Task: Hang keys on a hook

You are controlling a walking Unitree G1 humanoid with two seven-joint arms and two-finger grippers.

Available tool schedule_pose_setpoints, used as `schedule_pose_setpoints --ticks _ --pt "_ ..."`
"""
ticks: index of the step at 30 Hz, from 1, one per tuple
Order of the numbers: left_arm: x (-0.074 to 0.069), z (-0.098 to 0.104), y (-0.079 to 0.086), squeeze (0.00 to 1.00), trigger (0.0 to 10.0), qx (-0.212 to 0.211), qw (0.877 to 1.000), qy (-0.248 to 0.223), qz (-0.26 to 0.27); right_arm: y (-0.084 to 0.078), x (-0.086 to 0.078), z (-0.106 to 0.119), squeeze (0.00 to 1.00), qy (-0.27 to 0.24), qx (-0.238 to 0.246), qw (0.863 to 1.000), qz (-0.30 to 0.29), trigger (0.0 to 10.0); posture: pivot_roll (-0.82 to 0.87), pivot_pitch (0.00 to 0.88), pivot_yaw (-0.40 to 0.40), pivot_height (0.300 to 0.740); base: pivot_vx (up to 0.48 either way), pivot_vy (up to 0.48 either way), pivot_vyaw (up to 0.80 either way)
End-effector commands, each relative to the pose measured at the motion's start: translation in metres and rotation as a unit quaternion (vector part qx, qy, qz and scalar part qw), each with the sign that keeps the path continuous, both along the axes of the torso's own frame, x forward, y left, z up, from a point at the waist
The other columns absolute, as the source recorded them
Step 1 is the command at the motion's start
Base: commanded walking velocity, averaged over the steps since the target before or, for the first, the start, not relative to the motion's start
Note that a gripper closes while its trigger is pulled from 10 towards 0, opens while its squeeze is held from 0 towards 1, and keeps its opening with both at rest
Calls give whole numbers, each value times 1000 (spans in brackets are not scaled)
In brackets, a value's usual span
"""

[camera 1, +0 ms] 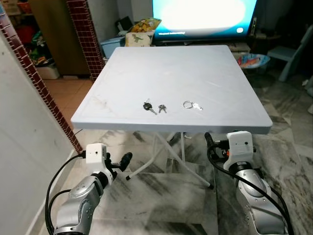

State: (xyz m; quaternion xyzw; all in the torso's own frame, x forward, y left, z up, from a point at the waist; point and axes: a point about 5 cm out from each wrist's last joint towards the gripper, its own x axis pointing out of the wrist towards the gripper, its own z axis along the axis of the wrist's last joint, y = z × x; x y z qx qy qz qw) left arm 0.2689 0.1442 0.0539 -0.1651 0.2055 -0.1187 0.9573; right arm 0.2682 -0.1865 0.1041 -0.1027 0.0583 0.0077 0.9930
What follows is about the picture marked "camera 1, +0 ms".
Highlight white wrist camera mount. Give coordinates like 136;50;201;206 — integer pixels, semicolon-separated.
86;143;109;174
228;131;255;165

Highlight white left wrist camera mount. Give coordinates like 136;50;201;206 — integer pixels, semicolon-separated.
86;143;109;174

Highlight colourful blue bowl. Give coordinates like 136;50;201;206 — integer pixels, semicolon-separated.
238;53;270;71

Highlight colourful yellow bag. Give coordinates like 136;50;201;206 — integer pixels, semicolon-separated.
130;18;162;34

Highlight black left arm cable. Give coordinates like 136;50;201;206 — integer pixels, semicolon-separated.
45;153;88;235

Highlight brown wooden door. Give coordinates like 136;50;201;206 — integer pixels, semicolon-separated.
28;0;90;75

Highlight flat screen television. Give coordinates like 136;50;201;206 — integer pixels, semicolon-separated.
152;0;258;39

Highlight black-headed key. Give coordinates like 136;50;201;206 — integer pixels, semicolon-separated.
143;100;158;115

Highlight dinosaur print pillow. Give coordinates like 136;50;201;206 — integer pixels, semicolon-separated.
125;30;155;47

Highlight pale blue plastic bin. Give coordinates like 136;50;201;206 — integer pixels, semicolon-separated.
100;36;127;59

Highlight white storage box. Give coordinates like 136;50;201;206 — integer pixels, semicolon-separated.
37;64;60;80

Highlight red brick pillar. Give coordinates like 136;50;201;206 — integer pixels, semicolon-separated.
66;0;106;81

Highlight red bag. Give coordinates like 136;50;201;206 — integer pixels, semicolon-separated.
15;24;36;47

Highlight white plastic folding table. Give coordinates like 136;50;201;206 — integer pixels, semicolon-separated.
71;45;273;189

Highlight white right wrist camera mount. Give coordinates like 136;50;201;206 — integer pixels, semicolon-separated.
228;131;255;165

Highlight pale blue plastic chair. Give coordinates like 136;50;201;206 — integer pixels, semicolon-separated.
268;24;313;82

